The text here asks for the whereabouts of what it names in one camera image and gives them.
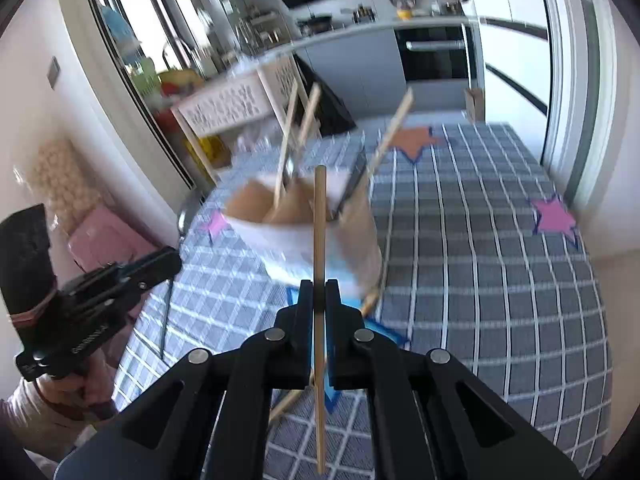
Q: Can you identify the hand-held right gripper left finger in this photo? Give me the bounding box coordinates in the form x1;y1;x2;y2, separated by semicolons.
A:
52;279;317;480

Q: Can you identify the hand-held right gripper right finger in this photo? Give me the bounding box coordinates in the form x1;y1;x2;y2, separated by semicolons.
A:
325;279;583;480

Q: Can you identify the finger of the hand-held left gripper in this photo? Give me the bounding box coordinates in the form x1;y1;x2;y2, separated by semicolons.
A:
117;246;183;293

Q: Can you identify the wooden chopstick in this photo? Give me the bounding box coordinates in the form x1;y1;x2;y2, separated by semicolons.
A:
267;370;313;428
312;165;328;476
295;84;322;181
274;81;299;211
359;280;383;317
367;86;415;177

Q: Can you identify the black spoon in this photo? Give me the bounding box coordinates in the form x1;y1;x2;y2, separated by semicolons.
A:
340;167;369;218
160;280;174;361

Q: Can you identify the white plastic utensil holder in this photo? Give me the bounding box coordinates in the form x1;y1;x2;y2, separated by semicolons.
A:
221;167;385;297

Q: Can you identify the person's left forearm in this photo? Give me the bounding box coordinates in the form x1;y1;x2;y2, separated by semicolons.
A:
0;375;101;466

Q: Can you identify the person's left hand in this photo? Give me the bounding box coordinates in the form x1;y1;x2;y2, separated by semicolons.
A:
37;347;118;421

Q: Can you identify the pink box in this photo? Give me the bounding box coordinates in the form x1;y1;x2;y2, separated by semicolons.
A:
67;207;156;286

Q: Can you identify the yellow bag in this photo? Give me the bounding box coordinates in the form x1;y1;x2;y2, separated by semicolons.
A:
185;135;231;168

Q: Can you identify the cream textured cushion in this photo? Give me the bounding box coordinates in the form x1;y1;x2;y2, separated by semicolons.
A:
22;137;101;233

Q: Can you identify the grey checked tablecloth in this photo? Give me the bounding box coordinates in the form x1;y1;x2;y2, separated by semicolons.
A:
112;120;613;480

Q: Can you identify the white flower-cutout basket cart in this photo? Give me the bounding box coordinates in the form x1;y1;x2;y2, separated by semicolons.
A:
170;52;323;183

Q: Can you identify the black cloth on chair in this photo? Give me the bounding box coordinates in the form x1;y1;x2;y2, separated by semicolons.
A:
292;52;358;136

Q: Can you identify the steel kitchen faucet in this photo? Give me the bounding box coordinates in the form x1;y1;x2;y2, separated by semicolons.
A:
162;40;201;78

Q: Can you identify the grey lower cabinet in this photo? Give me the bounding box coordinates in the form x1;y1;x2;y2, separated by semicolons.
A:
295;27;406;131

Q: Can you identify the brown paper bag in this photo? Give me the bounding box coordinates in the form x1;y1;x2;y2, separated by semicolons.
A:
465;87;486;121

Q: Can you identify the black built-in oven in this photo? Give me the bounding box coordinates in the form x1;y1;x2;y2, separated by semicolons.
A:
393;25;476;82

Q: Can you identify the white refrigerator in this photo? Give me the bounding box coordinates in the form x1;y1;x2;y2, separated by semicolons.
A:
460;0;556;166

